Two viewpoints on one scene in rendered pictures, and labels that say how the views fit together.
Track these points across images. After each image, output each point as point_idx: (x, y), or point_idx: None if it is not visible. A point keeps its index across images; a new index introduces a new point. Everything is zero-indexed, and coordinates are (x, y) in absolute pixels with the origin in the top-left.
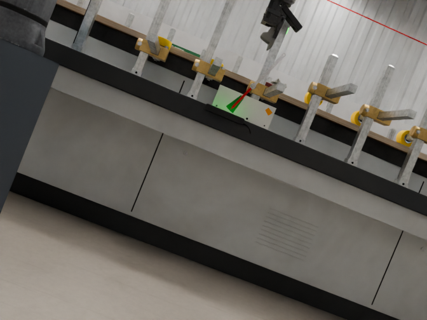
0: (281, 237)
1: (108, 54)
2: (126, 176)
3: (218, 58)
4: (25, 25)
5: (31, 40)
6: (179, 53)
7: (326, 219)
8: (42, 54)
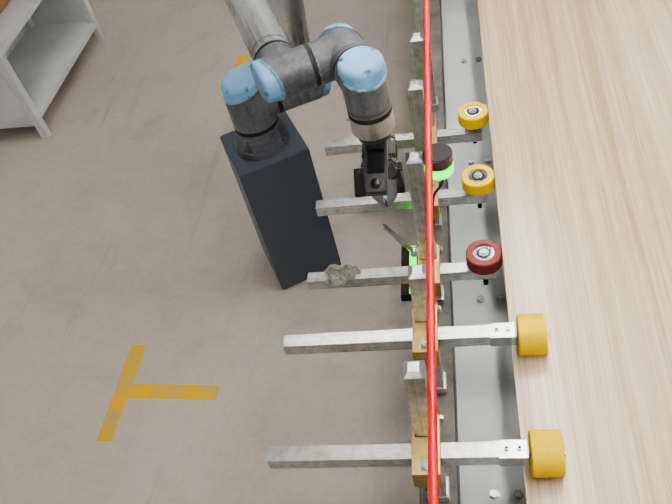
0: None
1: None
2: None
3: (316, 203)
4: (237, 139)
5: (241, 151)
6: (490, 135)
7: None
8: (259, 159)
